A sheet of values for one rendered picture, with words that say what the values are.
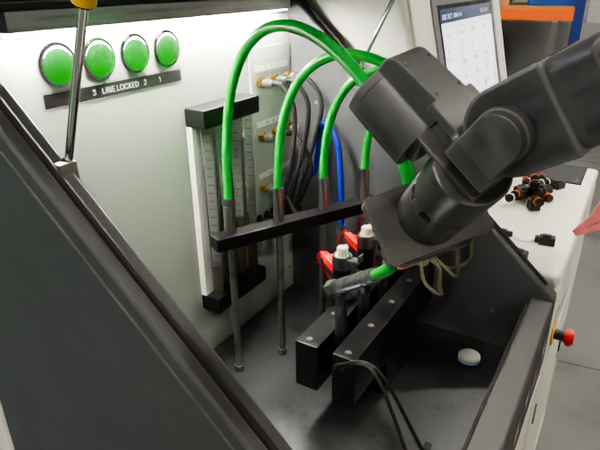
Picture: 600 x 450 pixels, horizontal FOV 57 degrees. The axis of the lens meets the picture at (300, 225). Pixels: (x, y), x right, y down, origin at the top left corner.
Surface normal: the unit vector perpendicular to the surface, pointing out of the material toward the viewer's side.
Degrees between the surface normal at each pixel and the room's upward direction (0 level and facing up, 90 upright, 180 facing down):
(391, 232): 49
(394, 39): 90
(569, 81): 96
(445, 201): 121
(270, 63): 90
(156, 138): 90
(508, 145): 98
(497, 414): 0
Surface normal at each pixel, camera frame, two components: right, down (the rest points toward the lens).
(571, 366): -0.01, -0.91
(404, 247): 0.07, -0.29
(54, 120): 0.85, 0.21
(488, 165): -0.70, 0.42
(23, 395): -0.52, 0.36
